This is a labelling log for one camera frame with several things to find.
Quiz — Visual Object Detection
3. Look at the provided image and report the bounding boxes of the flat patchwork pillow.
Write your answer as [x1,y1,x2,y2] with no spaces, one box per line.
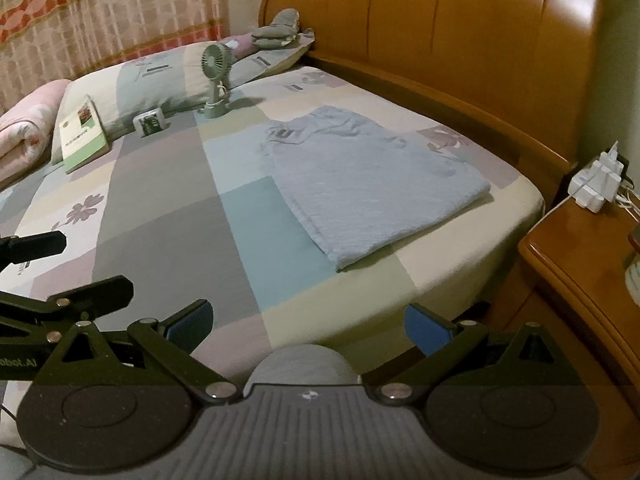
[220,27,316,91]

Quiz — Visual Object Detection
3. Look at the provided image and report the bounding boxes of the green handheld fan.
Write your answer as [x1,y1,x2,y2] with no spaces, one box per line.
[200,43,235,120]

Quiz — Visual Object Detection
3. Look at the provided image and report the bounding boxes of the bed with patchwork sheet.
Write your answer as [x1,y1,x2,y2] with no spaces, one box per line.
[0,65,546,411]

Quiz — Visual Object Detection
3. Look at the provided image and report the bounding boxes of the wooden nightstand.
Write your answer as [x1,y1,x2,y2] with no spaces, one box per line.
[517,195,640,480]

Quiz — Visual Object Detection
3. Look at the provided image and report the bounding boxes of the white power strip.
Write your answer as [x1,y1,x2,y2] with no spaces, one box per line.
[567,141,630,213]

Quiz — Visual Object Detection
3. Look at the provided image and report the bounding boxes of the pink folded quilt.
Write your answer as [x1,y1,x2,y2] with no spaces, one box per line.
[0,79,71,191]

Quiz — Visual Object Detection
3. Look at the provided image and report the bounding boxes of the grey-green cloth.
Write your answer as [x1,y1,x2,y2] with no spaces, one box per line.
[250,8,303,51]

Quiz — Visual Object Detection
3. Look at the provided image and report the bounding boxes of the pale round container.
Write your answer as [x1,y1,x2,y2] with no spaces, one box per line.
[624,255,640,307]

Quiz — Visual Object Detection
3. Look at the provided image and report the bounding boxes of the wooden headboard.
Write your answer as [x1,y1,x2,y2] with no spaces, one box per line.
[257,0,603,206]

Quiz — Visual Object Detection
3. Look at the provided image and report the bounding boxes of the grey sweatpants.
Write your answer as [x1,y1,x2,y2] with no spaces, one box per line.
[259,105,492,272]

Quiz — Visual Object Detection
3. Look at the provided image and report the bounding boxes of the patterned curtain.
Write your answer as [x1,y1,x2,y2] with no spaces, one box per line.
[0,0,231,111]

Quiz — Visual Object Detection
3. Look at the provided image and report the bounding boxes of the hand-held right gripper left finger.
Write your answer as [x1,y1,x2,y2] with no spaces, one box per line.
[39,300,245,406]

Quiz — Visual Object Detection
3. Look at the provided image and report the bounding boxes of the small printed box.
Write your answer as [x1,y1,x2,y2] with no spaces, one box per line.
[133,109,166,137]

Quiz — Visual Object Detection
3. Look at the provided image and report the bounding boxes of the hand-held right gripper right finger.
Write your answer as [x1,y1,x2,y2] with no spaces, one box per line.
[375,302,586,406]

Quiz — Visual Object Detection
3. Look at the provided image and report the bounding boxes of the green and white book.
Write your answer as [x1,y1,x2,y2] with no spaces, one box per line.
[58,95,110,175]

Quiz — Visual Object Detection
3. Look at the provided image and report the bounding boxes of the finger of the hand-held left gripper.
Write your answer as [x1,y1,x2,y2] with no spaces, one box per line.
[0,231,68,268]
[0,275,135,335]

